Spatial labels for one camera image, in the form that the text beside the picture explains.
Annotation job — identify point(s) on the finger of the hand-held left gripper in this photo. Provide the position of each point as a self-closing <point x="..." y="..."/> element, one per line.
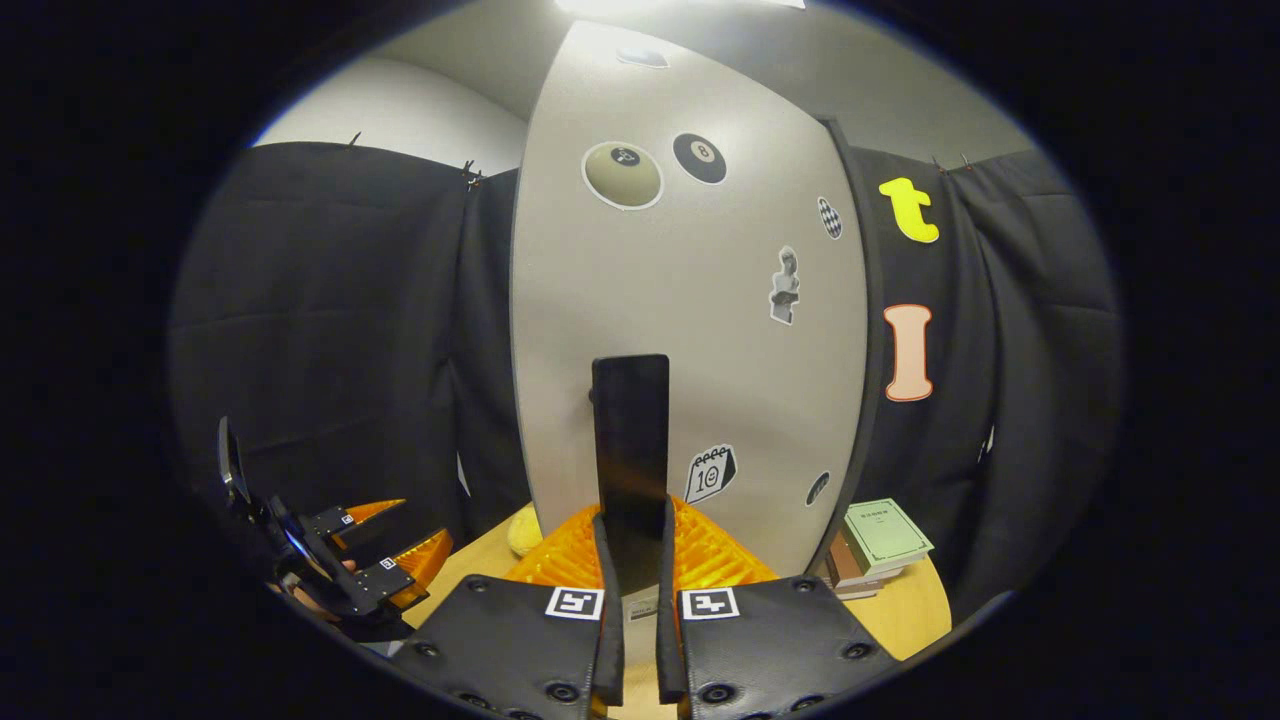
<point x="335" y="525"/>
<point x="385" y="585"/>

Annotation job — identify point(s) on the large ceiling light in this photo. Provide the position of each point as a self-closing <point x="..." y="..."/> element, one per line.
<point x="680" y="5"/>

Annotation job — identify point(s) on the yellow round object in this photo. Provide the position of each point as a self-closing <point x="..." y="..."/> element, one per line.
<point x="524" y="532"/>

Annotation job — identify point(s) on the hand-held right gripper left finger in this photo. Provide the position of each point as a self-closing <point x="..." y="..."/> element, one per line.
<point x="610" y="640"/>

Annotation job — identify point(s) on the grey cabinet door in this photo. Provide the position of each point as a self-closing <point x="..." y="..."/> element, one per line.
<point x="700" y="350"/>

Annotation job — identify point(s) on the brown book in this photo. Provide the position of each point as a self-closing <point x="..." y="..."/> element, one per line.
<point x="848" y="565"/>

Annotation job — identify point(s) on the green book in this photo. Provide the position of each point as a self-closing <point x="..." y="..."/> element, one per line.
<point x="885" y="532"/>

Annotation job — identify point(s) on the black backdrop cloth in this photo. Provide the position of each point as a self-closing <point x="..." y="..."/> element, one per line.
<point x="330" y="330"/>

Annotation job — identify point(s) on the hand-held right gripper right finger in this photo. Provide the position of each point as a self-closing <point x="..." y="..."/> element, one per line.
<point x="668" y="640"/>

